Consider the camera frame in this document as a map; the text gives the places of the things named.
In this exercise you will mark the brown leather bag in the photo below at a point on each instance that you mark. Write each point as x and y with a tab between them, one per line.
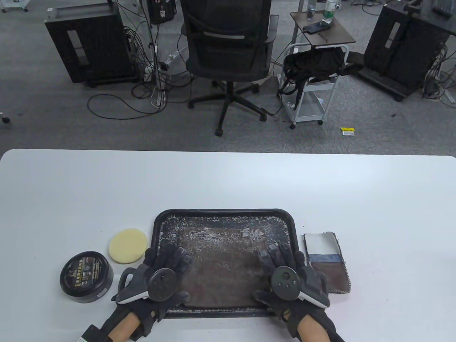
224	263

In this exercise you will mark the person's left hand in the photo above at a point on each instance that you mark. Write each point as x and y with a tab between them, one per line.
171	256

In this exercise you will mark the black white hand controller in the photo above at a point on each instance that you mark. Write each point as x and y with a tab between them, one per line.
285	281
162	285

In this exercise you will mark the yellow black sticker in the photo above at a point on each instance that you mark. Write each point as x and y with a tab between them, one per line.
347	131

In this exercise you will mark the black plastic tray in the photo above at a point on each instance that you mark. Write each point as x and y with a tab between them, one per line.
164	228

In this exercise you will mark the black leather care cream tin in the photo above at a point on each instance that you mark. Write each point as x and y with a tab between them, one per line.
85	276

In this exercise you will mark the white desk leg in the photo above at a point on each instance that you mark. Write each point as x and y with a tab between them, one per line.
151	42

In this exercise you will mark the person's left forearm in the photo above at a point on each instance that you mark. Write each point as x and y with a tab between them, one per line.
124	326

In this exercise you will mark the yellow round sponge pad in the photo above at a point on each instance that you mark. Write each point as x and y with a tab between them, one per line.
128	245

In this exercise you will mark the black wheeled cabinet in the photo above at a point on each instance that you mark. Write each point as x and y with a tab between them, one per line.
96	46
402	46

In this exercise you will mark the brown side table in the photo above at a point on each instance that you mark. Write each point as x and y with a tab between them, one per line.
335	34

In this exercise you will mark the black caster wheel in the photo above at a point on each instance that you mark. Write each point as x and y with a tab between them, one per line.
5	119

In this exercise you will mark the clear bottle green label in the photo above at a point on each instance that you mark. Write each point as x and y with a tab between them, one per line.
329	12

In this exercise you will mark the person's right hand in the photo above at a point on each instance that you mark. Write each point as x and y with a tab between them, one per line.
281	254

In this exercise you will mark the small clear bottle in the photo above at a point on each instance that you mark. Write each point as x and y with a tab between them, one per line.
311	12

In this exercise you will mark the person's right forearm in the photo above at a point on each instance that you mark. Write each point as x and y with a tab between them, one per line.
313	327

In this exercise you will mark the black pen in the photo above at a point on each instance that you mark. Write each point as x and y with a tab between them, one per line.
322	36

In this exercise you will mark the white wheeled base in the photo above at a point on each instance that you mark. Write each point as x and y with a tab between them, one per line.
14	4

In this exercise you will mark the white grey cloth swatch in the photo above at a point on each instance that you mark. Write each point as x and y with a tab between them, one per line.
320	242

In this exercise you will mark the white rolling cart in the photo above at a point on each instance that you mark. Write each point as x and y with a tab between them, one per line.
313	107

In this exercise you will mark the white power strip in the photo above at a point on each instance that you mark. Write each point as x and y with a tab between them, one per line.
159	97

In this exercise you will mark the black pouch white print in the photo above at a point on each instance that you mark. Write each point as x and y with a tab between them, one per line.
160	10

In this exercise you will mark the black wrist camera unit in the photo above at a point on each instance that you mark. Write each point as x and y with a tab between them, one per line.
91	334

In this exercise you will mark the black backpack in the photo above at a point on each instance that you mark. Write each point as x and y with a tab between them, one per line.
313	62

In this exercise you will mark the black smartphone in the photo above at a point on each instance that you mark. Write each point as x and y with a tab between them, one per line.
315	27

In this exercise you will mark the black mesh office chair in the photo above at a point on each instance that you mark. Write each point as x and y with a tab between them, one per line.
228	46

